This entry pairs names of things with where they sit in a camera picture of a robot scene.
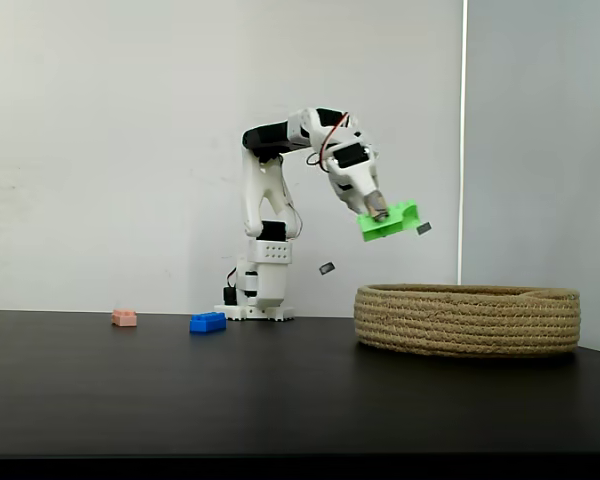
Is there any blue lego block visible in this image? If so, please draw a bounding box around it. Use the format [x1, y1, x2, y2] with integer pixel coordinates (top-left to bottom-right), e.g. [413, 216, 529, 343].
[189, 311, 228, 335]

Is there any woven rope basket tray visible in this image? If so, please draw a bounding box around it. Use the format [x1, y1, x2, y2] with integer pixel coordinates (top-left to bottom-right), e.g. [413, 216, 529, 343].
[353, 283, 582, 358]

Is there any green arched lego block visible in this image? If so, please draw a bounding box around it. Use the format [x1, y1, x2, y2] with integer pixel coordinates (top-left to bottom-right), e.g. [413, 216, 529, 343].
[355, 199, 424, 244]

